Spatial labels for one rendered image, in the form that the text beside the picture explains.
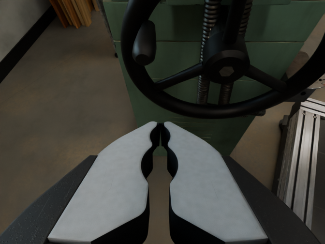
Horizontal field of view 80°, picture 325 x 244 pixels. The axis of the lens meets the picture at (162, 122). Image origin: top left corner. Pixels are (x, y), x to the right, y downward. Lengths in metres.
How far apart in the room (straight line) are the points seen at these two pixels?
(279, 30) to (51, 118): 1.25
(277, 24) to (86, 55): 1.42
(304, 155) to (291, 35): 0.58
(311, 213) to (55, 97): 1.47
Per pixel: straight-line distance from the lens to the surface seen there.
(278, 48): 0.55
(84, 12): 1.99
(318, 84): 0.59
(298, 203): 0.91
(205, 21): 0.33
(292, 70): 0.63
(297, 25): 0.53
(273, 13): 0.50
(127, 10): 0.25
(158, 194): 1.02
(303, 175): 0.95
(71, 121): 1.32
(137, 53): 0.21
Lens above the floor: 1.00
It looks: 58 degrees down
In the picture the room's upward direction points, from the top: 4 degrees counter-clockwise
